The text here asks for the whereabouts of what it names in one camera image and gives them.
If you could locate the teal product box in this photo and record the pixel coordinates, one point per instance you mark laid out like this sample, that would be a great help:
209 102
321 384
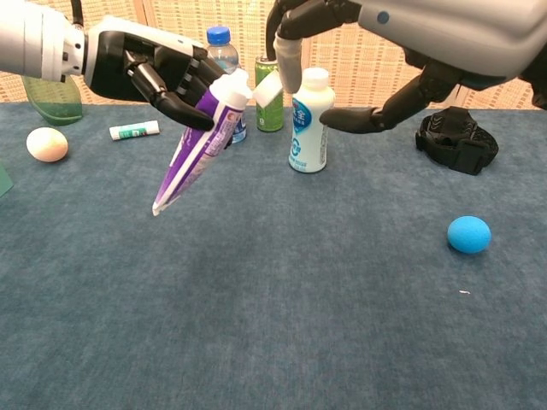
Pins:
4 181

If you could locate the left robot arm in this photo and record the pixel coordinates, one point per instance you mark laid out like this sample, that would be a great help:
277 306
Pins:
30 42

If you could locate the bamboo folding screen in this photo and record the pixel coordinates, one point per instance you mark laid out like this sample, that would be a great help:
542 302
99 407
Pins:
171 17

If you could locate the clear water bottle blue cap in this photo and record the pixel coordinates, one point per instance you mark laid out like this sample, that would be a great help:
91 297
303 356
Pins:
220 36

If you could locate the blue ball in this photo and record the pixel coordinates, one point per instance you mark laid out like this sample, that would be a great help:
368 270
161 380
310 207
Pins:
469 235

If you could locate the white yogurt drink bottle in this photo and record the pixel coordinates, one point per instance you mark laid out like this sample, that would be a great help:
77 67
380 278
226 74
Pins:
312 149

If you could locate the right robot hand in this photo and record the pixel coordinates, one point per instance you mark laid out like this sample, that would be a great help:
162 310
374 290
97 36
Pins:
461 38

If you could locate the green spray bottle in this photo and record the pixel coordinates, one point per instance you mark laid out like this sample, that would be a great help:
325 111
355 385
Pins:
55 107

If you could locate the blue table mat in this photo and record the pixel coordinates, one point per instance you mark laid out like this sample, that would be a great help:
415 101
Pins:
273 320

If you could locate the purple toothpaste tube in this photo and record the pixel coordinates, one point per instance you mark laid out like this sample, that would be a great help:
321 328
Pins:
192 162

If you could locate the green drink can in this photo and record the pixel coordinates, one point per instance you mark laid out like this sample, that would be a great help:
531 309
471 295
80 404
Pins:
270 117

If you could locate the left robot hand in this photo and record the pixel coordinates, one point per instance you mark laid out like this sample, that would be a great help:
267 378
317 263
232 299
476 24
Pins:
128 55

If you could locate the pale pink egg ball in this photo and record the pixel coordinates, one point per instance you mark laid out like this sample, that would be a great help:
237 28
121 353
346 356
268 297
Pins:
47 144

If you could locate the green white glue stick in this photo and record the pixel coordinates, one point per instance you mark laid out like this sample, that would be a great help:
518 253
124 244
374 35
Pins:
132 130

